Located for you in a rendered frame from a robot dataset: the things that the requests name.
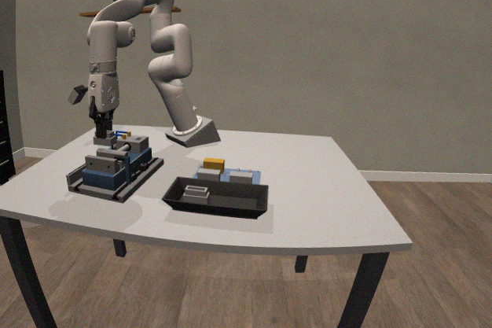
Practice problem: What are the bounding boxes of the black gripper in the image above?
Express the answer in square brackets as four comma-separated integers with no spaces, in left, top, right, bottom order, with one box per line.
[88,71,119,138]

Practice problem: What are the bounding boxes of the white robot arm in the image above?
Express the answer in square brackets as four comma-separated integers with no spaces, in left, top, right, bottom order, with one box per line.
[87,0,203,136]

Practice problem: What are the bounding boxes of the yellow rectangular block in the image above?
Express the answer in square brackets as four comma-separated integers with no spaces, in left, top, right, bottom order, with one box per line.
[204,157,225,174]

